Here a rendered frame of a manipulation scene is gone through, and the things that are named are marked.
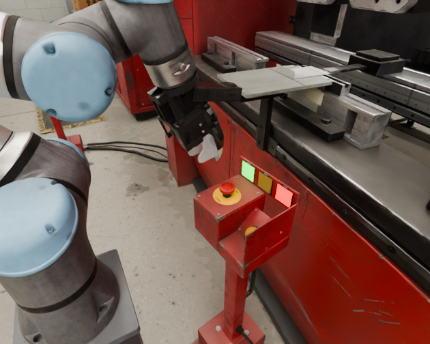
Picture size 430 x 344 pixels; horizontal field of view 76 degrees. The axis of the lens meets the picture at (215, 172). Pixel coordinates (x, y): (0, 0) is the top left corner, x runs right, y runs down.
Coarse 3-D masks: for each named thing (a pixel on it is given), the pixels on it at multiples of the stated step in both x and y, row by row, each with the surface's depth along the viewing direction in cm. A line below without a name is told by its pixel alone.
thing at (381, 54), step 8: (352, 56) 89; (360, 56) 87; (368, 56) 85; (376, 56) 83; (384, 56) 83; (392, 56) 83; (352, 64) 86; (360, 64) 86; (368, 64) 84; (376, 64) 82; (384, 64) 81; (392, 64) 83; (400, 64) 84; (328, 72) 80; (336, 72) 81; (368, 72) 85; (376, 72) 82; (384, 72) 83; (392, 72) 85
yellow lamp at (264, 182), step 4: (260, 172) 69; (260, 176) 70; (264, 176) 68; (260, 180) 70; (264, 180) 69; (268, 180) 67; (260, 184) 71; (264, 184) 69; (268, 184) 68; (264, 188) 70; (268, 188) 69; (268, 192) 69
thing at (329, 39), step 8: (320, 8) 74; (328, 8) 71; (336, 8) 69; (344, 8) 68; (312, 16) 77; (320, 16) 74; (328, 16) 72; (336, 16) 70; (344, 16) 70; (312, 24) 78; (320, 24) 75; (328, 24) 72; (336, 24) 70; (312, 32) 79; (320, 32) 76; (328, 32) 73; (336, 32) 71; (320, 40) 77; (328, 40) 75
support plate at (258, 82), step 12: (240, 72) 81; (252, 72) 81; (264, 72) 81; (276, 72) 81; (240, 84) 73; (252, 84) 73; (264, 84) 73; (276, 84) 73; (288, 84) 73; (300, 84) 73; (312, 84) 73; (324, 84) 74; (252, 96) 67
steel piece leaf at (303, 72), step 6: (276, 66) 81; (282, 66) 79; (282, 72) 79; (288, 72) 77; (294, 72) 75; (300, 72) 80; (306, 72) 80; (312, 72) 80; (318, 72) 80; (294, 78) 76
